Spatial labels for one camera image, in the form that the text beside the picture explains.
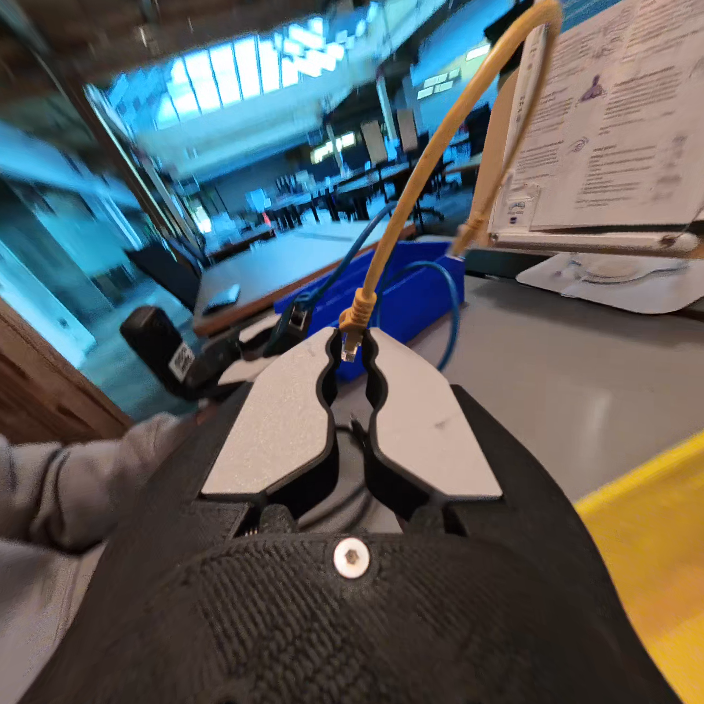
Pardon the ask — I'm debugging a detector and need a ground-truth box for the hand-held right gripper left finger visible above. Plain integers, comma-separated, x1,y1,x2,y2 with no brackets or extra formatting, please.
201,328,342,519

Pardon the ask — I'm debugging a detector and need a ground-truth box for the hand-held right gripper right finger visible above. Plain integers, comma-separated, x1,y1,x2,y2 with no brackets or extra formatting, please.
363,330,502,520

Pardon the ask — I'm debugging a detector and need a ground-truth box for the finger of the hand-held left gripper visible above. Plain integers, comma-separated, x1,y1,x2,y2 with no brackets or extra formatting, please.
239,315,282,347
219,356,278,386

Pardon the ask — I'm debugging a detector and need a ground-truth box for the black network splitter box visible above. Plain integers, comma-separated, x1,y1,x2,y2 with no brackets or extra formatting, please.
263,304,315,357

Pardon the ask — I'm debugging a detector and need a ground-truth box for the black ethernet cable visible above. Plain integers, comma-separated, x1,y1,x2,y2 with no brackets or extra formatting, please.
300,418,386,531

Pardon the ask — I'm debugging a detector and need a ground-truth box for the blue ethernet cable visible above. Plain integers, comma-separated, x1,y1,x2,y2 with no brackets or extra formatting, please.
291,203,463,372

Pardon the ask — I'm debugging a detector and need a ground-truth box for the yellow ethernet cable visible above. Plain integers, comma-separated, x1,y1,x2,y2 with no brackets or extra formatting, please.
338,0,564,364

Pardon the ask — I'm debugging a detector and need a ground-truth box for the yellow storage bin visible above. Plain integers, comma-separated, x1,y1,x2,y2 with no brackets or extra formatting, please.
572,434,704,704

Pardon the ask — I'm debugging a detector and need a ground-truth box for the person's left forearm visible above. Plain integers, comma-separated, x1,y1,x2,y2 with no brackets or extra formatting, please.
0,412,204,556

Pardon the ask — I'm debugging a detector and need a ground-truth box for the grey wood-edged table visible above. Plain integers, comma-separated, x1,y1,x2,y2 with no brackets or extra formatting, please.
192,219,417,337

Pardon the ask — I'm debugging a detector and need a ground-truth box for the black office chair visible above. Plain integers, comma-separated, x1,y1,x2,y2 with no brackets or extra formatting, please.
126,242,201,314

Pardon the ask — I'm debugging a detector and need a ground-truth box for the wooden pillar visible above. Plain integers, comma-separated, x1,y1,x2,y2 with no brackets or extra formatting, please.
0,297,133,441

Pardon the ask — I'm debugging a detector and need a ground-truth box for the blue storage bin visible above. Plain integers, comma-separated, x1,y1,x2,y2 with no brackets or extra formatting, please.
273,240,465,381

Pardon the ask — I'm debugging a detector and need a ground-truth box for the white stand base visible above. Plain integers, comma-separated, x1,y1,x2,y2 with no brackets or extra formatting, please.
516,252,704,315

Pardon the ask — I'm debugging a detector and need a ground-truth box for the person's grey hoodie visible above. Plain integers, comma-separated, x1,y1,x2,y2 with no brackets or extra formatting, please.
0,536,108,704

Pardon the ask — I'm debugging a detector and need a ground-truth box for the instruction sheet on clipboard stand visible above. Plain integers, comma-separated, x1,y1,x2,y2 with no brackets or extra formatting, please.
472,0,704,256

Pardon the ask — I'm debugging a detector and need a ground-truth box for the printed instruction sheet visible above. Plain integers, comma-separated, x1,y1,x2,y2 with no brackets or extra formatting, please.
489,0,704,232

